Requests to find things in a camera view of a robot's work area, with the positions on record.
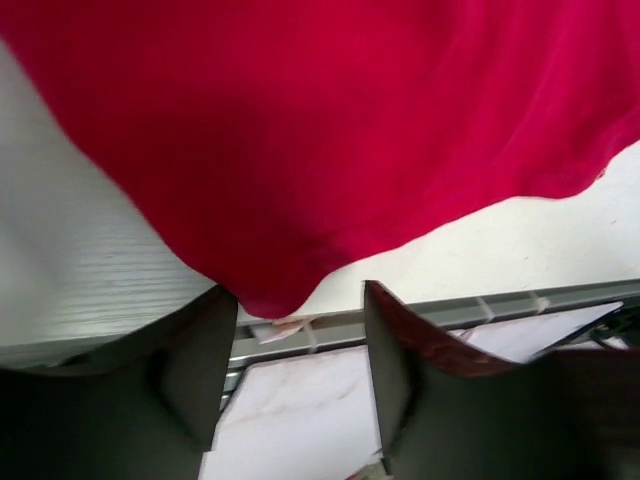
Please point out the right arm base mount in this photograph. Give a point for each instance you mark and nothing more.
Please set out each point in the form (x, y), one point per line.
(619, 329)

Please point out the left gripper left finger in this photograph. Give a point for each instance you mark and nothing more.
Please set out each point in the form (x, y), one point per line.
(144, 406)

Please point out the red t shirt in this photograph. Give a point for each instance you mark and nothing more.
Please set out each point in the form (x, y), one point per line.
(270, 143)

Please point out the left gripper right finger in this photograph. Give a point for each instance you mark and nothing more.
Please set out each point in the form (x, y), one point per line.
(449, 410)

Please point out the aluminium table edge rail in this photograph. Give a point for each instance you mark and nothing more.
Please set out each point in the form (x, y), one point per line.
(516, 325)

